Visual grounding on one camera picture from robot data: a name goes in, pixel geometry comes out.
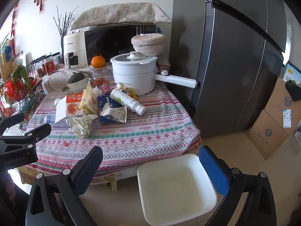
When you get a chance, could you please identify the pale yellow snack packet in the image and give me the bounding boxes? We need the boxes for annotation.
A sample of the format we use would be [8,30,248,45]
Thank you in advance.
[80,82,99,115]

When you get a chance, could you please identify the dry branch bundle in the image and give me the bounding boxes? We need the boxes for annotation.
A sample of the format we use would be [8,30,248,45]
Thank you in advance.
[53,5,80,38]

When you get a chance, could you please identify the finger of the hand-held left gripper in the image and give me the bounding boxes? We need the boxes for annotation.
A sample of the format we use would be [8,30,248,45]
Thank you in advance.
[0,112,25,134]
[0,123,52,152]

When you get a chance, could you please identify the pale paper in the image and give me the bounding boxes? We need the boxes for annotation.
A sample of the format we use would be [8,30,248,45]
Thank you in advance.
[66,114,98,139]

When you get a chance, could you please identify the floral cloth cover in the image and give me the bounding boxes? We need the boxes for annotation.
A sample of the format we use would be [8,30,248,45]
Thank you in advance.
[71,2,172,31]

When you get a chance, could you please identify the red packets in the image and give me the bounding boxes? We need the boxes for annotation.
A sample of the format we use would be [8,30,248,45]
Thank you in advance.
[5,80,26,103]

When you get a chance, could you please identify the white plastic drink bottle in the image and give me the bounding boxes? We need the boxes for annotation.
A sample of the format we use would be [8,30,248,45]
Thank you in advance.
[110,88,147,116]

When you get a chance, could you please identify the blue snack bag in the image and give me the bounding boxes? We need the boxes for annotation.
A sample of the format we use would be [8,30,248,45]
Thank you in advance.
[97,95,121,113]

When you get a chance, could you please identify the black pouch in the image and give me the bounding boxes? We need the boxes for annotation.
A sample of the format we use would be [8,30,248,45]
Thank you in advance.
[285,80,301,101]

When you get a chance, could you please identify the cream air fryer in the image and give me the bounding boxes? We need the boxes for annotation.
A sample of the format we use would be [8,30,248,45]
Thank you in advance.
[63,32,88,69]

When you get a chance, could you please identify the white floral cloth bundle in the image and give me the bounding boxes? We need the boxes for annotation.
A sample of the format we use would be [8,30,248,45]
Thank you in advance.
[42,69,71,92]

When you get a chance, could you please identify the white electric cooking pot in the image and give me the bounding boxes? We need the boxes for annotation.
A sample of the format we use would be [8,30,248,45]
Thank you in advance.
[110,51,198,94]

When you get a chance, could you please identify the woven rope basket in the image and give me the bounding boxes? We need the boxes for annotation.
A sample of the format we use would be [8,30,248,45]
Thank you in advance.
[131,33,165,56]

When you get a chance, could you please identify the pink drink can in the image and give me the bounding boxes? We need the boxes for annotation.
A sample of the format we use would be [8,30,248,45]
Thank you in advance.
[101,84,116,96]

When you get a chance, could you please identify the white ceramic bowl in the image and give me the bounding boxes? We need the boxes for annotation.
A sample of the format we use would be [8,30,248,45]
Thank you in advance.
[66,72,91,91]

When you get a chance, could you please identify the white plastic bin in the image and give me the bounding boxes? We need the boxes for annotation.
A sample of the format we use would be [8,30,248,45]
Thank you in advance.
[137,153,217,226]

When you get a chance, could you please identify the green potted plant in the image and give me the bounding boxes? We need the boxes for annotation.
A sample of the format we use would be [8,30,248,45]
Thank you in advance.
[0,33,12,52]

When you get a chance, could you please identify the clear plastic water bottle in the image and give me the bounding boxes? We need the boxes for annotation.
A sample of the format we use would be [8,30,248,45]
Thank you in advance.
[44,115,71,126]

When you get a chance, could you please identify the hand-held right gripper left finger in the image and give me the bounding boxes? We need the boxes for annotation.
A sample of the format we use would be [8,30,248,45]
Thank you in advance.
[25,146,104,226]

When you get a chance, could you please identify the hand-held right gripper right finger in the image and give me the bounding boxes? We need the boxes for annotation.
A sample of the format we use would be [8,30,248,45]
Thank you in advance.
[199,145,277,226]

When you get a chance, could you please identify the striped patterned tablecloth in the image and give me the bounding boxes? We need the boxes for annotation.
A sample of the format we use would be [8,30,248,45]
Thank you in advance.
[20,85,202,185]

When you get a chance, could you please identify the orange and white carton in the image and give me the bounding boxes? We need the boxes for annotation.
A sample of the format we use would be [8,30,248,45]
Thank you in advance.
[55,94,83,124]

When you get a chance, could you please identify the dark green squash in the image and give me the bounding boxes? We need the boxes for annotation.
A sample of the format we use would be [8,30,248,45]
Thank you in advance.
[67,72,85,84]

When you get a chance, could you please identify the orange mandarin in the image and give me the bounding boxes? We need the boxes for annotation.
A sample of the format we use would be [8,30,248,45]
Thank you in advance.
[91,55,105,68]

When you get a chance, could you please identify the grey refrigerator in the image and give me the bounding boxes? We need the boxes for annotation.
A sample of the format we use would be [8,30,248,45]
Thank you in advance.
[173,0,294,138]

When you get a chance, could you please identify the deep yellow wrapper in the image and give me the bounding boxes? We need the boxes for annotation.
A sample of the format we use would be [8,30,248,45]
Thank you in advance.
[120,87,139,100]

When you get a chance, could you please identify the white microwave oven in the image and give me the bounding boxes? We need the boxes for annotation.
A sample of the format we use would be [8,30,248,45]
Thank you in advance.
[71,23,157,67]

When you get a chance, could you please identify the pale green white wrapper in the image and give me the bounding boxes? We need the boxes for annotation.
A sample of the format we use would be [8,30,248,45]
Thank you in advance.
[99,105,128,123]

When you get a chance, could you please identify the red paper wall strip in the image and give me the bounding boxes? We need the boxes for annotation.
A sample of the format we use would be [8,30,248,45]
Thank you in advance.
[11,2,20,52]

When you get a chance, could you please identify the black wire rack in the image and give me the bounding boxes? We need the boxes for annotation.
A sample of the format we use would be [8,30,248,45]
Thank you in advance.
[0,52,62,128]

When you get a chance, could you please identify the small red white box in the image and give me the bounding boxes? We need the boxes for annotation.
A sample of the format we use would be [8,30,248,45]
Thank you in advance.
[156,58,171,70]

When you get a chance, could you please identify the blue and white box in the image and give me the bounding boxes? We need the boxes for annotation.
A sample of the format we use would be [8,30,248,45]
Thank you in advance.
[282,62,301,87]

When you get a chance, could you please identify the green leafy vegetable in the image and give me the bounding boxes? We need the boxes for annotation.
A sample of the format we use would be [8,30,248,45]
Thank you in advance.
[11,65,31,87]

